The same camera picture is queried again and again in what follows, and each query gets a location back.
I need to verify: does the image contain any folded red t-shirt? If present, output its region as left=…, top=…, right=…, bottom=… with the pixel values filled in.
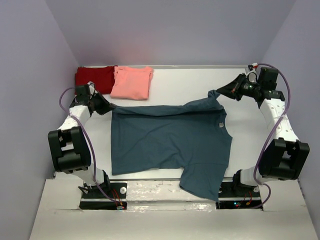
left=74, top=66, right=115, bottom=95

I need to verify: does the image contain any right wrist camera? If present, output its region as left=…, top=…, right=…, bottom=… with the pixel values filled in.
left=245, top=62, right=259, bottom=83

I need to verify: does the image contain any blue t-shirt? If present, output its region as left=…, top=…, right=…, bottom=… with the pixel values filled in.
left=110, top=90, right=232, bottom=201

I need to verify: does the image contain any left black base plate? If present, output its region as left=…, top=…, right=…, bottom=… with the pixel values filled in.
left=78, top=181, right=128, bottom=211

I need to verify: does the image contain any folded pink t-shirt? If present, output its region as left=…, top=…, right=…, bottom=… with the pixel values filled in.
left=110, top=66, right=154, bottom=101

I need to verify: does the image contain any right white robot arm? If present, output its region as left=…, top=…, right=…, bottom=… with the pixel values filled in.
left=217, top=63, right=310, bottom=191

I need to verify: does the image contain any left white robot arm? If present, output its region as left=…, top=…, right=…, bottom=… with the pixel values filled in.
left=47, top=81, right=116, bottom=202

